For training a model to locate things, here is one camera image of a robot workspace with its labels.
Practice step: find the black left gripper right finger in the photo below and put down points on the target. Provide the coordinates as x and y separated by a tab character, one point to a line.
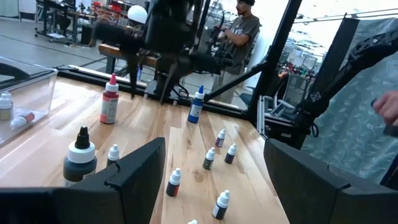
311	199

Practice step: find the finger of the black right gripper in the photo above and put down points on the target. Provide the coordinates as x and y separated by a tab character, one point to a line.
133	74
171	84

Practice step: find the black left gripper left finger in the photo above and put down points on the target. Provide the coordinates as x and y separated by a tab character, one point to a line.
124	199

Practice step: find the small red food coloring bottle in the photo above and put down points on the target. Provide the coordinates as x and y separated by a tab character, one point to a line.
172	188

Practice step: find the small violet food coloring bottle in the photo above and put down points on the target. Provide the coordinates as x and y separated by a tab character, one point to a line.
219	141

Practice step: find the small green food coloring bottle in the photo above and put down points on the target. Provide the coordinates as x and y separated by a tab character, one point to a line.
208	162

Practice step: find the small purple food coloring bottle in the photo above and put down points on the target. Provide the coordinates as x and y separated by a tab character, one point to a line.
230	157

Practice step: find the small orange food coloring bottle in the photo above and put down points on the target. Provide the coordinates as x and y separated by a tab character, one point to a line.
21	120

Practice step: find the small olive food coloring bottle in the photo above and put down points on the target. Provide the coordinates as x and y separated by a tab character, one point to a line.
5	109

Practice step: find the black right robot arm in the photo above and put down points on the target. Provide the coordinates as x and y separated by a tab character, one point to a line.
168	18

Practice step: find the large blue food coloring bottle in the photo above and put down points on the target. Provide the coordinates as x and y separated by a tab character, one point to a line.
196	110

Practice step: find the large red food coloring bottle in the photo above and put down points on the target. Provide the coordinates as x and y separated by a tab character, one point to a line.
109	107

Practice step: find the large black food coloring bottle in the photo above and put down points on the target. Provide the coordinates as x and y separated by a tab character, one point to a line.
79	165

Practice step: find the wooden workbench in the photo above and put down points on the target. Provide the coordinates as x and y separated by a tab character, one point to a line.
107	49

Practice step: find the white globe lamp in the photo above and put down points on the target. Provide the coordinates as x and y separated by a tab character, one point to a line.
137	14

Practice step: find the black computer tower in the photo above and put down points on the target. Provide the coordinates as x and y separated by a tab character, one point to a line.
88	35

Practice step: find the teal leaf-pattern curtain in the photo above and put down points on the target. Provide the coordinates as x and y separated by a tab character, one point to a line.
357	149

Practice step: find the red parts-bin shelf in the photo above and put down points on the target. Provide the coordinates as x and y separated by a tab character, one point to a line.
102	7

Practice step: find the person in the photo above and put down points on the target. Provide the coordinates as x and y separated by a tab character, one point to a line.
242	34

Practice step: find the clear plastic bin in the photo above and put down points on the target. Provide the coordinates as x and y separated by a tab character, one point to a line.
37	93

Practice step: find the black standing desk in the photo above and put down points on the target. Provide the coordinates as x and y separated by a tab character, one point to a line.
46	18

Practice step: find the grey mesh office chair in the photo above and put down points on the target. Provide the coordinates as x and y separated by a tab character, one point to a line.
295	90

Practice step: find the person's hand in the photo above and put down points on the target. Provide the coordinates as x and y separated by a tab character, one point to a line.
388	107

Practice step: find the silver aluminium bracket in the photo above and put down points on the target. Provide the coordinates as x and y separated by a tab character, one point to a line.
262	115

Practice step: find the black aluminium table frame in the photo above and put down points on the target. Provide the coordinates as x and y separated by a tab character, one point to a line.
278	49

